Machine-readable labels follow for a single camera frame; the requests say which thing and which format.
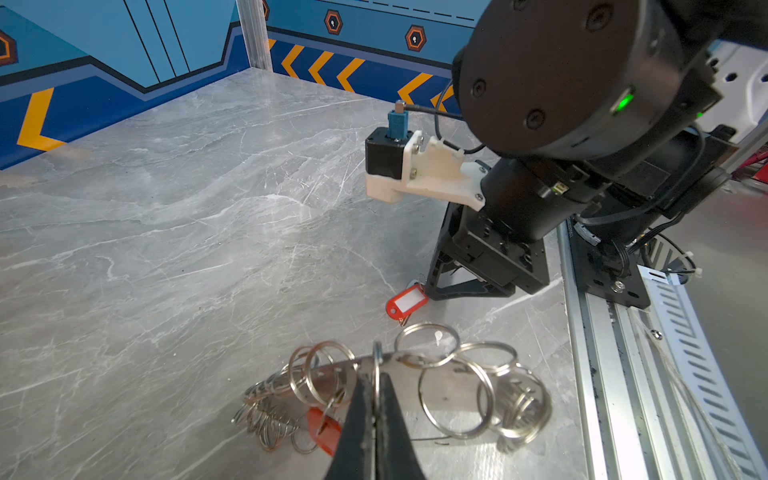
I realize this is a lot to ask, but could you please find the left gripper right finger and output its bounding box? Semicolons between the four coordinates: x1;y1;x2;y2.
374;374;426;480

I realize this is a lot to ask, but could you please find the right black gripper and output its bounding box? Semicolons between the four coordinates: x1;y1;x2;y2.
424;203;549;300

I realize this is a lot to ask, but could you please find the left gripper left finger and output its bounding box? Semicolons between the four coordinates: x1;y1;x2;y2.
324;377;375;480

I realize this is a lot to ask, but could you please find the red head silver key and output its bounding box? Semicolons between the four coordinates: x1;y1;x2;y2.
306;408;343;457

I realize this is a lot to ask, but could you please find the red tag with grey key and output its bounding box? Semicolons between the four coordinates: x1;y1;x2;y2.
385;280;429;327

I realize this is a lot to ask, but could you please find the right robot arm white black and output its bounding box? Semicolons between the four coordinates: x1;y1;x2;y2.
424;1;767;300

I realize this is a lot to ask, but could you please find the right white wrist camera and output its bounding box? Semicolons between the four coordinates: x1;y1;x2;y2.
365;100;488;212

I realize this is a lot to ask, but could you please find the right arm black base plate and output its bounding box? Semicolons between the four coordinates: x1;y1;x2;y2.
567;220;651;309

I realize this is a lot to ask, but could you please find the aluminium front rail frame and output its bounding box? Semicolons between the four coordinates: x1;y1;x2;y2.
557;224;767;479

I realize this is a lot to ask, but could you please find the right corner aluminium post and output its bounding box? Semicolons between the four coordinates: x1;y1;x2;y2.
236;0;273;72

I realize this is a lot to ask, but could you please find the clear cable on rail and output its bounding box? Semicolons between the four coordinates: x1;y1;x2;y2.
635;311;745;480

